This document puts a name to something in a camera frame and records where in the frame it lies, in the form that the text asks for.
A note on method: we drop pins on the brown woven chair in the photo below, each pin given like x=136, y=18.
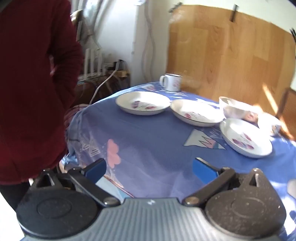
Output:
x=288, y=109

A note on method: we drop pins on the blue printed blanket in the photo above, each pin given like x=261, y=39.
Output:
x=148, y=143

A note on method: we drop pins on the small white cartoon bowl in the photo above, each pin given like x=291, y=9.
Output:
x=270, y=124

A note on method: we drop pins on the white floral plate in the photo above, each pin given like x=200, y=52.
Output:
x=143, y=102
x=245, y=139
x=196, y=111

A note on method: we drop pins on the person in red sweater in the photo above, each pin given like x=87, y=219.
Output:
x=34, y=81

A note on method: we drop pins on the black tape strip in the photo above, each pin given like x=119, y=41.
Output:
x=293, y=34
x=175, y=7

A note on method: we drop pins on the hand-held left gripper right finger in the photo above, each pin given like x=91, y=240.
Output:
x=203, y=171

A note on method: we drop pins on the wide white cartoon bowl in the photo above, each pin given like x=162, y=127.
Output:
x=235, y=110

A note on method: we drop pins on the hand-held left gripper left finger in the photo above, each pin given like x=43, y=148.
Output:
x=97, y=170

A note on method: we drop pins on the white enamel mug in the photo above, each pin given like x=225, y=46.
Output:
x=172, y=83

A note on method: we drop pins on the white router with antennas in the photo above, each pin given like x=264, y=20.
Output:
x=91, y=64

